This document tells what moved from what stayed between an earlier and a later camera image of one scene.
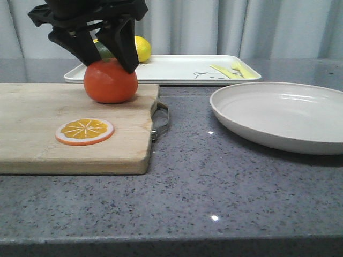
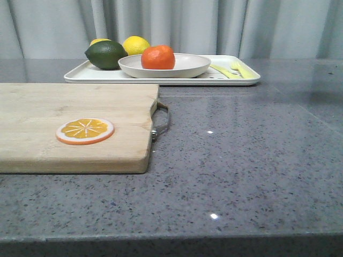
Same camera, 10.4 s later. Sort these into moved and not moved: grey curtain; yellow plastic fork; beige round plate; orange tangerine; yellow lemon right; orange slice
Moved: orange tangerine; beige round plate
Not moved: yellow plastic fork; orange slice; grey curtain; yellow lemon right
